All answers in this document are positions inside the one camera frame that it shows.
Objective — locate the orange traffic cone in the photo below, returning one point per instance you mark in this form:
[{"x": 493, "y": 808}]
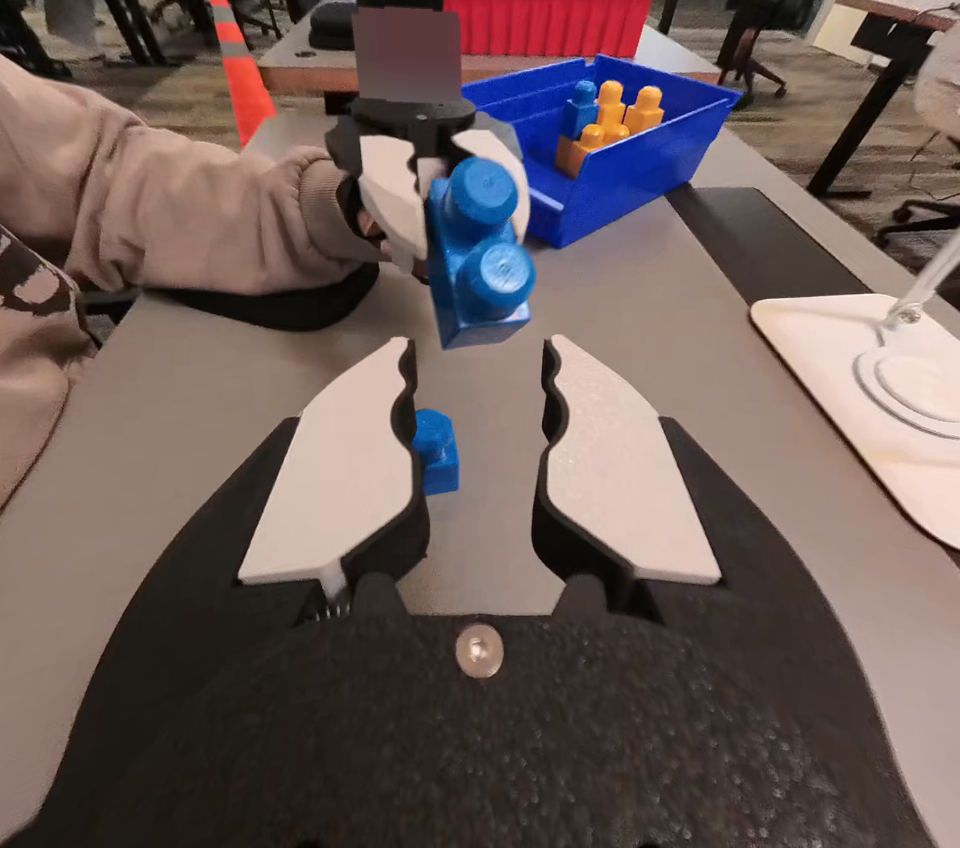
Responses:
[{"x": 244, "y": 75}]

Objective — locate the blue two-stud mega block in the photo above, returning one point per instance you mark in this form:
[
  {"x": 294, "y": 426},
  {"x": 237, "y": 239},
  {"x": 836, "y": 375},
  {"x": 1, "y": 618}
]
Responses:
[{"x": 480, "y": 263}]

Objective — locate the yellow mega block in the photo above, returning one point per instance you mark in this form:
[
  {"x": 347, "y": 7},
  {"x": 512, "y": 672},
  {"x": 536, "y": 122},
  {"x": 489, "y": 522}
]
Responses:
[
  {"x": 646, "y": 113},
  {"x": 611, "y": 105},
  {"x": 589, "y": 150}
]

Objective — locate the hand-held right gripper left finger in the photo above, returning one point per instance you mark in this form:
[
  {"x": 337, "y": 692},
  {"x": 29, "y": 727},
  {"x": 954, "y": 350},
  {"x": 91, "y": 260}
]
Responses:
[{"x": 330, "y": 473}]

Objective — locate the blue single-stud mega block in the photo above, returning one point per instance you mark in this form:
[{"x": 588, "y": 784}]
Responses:
[
  {"x": 581, "y": 113},
  {"x": 439, "y": 458}
]

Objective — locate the person's beige hoodie torso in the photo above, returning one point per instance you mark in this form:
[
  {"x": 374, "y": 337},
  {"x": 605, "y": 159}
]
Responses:
[{"x": 37, "y": 375}]

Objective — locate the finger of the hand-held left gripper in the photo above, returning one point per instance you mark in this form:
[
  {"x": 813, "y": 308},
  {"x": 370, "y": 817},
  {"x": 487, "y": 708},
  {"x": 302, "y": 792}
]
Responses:
[
  {"x": 390, "y": 188},
  {"x": 495, "y": 147}
]

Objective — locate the black zip pouch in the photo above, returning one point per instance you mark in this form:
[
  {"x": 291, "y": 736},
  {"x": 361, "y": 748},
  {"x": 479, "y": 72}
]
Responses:
[{"x": 334, "y": 27}]

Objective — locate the blue plastic parts bin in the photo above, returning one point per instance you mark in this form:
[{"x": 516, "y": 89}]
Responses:
[{"x": 637, "y": 188}]

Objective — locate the person's left forearm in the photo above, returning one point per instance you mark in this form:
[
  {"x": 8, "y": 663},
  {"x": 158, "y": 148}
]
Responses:
[{"x": 187, "y": 203}]

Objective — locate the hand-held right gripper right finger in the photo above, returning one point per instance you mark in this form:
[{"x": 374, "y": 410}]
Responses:
[{"x": 622, "y": 473}]

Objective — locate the red plastic bin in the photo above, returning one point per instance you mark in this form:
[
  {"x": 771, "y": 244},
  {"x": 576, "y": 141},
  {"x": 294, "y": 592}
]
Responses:
[{"x": 555, "y": 8}]

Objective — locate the person's left hand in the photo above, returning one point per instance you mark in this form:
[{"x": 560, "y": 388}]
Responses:
[{"x": 391, "y": 252}]

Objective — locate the white document stand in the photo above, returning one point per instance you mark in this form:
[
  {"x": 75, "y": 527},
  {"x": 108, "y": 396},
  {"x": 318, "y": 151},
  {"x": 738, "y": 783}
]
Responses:
[{"x": 825, "y": 353}]

